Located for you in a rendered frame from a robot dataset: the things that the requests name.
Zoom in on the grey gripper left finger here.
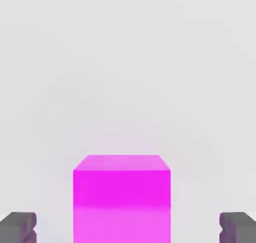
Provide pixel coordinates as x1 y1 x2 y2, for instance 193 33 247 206
0 211 38 243

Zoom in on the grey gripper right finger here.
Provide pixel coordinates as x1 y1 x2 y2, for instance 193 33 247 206
219 211 256 243

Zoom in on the small magenta cube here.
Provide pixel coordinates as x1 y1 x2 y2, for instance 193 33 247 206
72 154 172 243

